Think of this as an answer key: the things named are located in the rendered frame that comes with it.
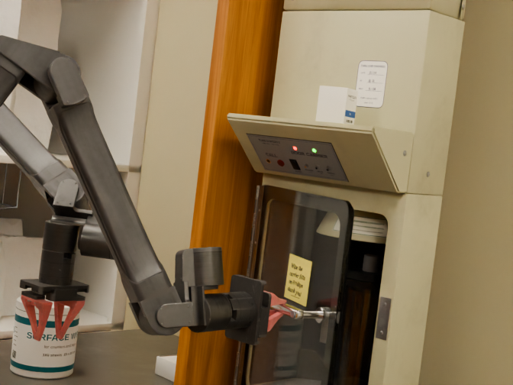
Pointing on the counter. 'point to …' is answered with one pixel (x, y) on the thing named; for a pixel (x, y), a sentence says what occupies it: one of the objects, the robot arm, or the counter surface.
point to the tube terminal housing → (411, 28)
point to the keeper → (383, 318)
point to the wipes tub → (22, 329)
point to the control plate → (273, 152)
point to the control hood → (372, 155)
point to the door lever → (299, 312)
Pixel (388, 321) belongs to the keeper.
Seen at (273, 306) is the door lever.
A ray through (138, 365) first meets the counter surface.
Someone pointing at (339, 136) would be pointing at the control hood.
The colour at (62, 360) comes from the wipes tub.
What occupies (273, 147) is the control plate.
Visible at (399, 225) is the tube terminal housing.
